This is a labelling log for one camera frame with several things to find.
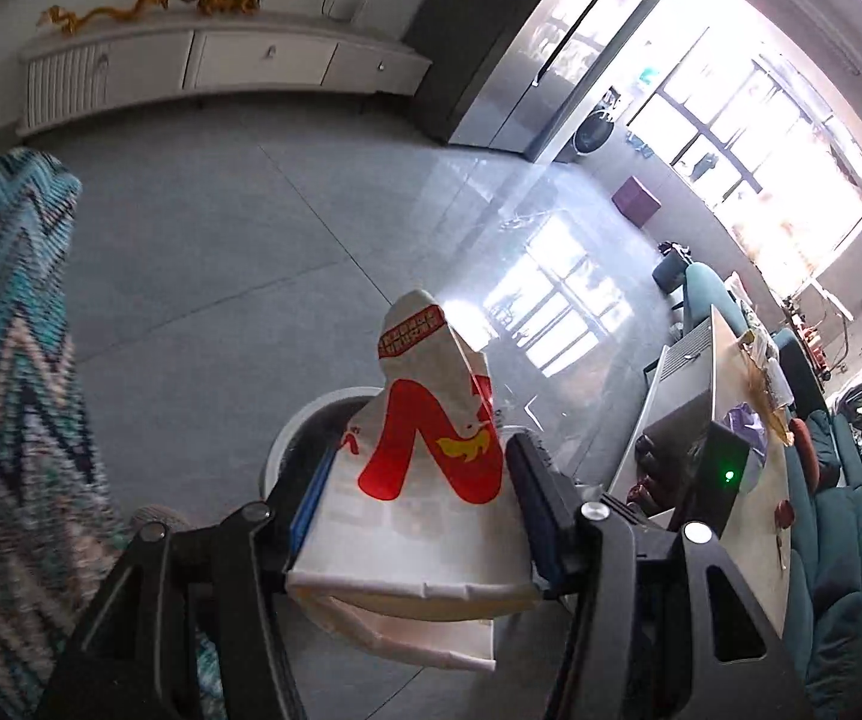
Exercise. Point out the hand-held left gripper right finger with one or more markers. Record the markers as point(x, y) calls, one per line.
point(545, 540)

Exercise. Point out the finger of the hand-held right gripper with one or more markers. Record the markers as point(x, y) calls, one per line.
point(637, 514)

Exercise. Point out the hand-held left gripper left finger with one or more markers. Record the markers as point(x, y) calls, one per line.
point(311, 499)

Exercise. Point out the white round trash bin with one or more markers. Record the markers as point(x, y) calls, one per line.
point(288, 435)

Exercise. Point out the white red printed paper bag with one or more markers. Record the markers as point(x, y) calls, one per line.
point(416, 532)

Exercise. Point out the purple plastic bag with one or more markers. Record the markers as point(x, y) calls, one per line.
point(749, 435)

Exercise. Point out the beige coffee table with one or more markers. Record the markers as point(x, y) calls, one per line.
point(745, 540)

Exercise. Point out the small red round object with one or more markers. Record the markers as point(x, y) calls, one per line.
point(784, 514)

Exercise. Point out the red cushion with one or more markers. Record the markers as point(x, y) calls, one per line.
point(805, 454)

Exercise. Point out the golden snack wrappers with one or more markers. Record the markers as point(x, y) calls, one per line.
point(764, 382)

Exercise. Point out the teal sofa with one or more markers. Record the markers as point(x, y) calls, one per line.
point(835, 577)

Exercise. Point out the dark blue stool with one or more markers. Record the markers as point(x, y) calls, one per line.
point(672, 268)

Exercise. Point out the purple box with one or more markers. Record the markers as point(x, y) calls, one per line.
point(636, 199)

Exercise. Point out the teal zigzag patterned rug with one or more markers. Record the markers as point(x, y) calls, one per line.
point(18, 390)

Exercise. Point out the large window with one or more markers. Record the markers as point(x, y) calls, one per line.
point(760, 112)

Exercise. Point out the white low cabinet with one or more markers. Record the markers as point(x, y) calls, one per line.
point(251, 60)

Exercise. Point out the glass sliding door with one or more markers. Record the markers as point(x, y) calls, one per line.
point(543, 52)

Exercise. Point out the golden curled ornament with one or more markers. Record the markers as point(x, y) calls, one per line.
point(228, 3)

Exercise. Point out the golden dragon figurine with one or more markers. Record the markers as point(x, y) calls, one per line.
point(112, 11)

